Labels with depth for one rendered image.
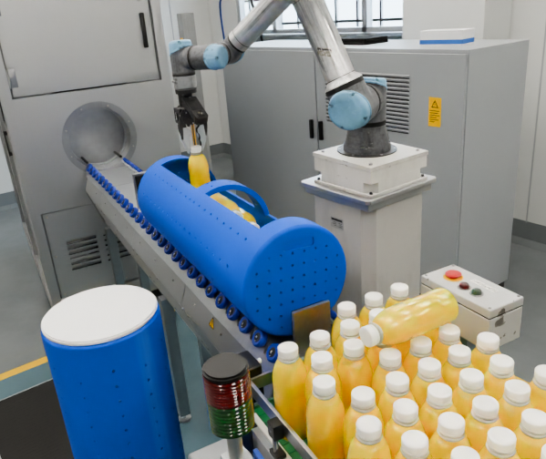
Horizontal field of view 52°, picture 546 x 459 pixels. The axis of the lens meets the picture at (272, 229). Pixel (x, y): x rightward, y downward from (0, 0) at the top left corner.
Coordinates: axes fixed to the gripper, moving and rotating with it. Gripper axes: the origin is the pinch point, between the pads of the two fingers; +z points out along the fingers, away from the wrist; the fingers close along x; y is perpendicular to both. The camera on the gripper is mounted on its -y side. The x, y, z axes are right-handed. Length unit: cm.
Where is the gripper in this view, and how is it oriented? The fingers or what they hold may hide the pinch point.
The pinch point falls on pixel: (195, 148)
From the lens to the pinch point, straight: 194.8
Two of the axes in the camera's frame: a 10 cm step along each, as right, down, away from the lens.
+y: -4.8, -3.0, 8.3
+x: -8.8, 2.4, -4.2
